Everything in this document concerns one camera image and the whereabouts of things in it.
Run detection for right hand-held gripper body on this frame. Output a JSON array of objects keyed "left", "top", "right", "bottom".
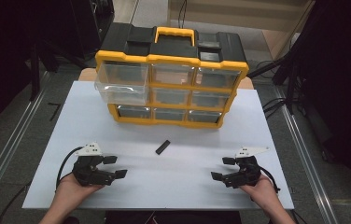
[{"left": 221, "top": 147, "right": 271, "bottom": 189}]

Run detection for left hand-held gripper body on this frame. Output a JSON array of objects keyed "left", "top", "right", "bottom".
[{"left": 71, "top": 142, "right": 116, "bottom": 188}]

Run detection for small black rectangular block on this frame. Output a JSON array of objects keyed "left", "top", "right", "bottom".
[{"left": 155, "top": 139, "right": 172, "bottom": 156}]

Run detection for clear organizer drawer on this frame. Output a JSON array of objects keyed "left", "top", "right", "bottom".
[{"left": 93, "top": 61, "right": 150, "bottom": 106}]

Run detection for person's left hand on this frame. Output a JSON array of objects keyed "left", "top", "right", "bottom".
[{"left": 53, "top": 174, "right": 104, "bottom": 217}]

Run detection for person's right hand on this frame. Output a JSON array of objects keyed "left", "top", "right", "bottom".
[{"left": 239, "top": 175, "right": 283, "bottom": 217}]

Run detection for set of clear plastic drawers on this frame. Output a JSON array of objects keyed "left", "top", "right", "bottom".
[{"left": 116, "top": 63, "right": 242, "bottom": 124}]

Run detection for yellow and black drawer organizer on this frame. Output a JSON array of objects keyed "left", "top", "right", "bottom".
[{"left": 94, "top": 21, "right": 250, "bottom": 130}]

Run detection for black equipment case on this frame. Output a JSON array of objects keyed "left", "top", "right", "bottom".
[{"left": 70, "top": 0, "right": 116, "bottom": 62}]

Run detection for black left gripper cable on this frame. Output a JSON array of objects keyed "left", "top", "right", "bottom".
[{"left": 55, "top": 146, "right": 85, "bottom": 190}]

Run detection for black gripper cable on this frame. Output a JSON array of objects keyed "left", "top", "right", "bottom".
[
  {"left": 55, "top": 146, "right": 85, "bottom": 190},
  {"left": 258, "top": 166, "right": 282, "bottom": 194}
]

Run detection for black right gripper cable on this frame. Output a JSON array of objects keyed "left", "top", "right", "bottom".
[{"left": 258, "top": 166, "right": 282, "bottom": 194}]

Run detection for metal floor rail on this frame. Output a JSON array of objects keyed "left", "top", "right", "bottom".
[
  {"left": 273, "top": 85, "right": 341, "bottom": 224},
  {"left": 0, "top": 72, "right": 51, "bottom": 216}
]

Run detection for black floor cables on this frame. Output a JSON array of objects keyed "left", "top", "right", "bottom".
[{"left": 261, "top": 97, "right": 289, "bottom": 120}]

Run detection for black floor cable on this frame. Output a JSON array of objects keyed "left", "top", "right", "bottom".
[{"left": 0, "top": 183, "right": 32, "bottom": 224}]

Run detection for thin black hanging cable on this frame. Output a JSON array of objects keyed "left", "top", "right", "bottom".
[{"left": 177, "top": 0, "right": 189, "bottom": 21}]

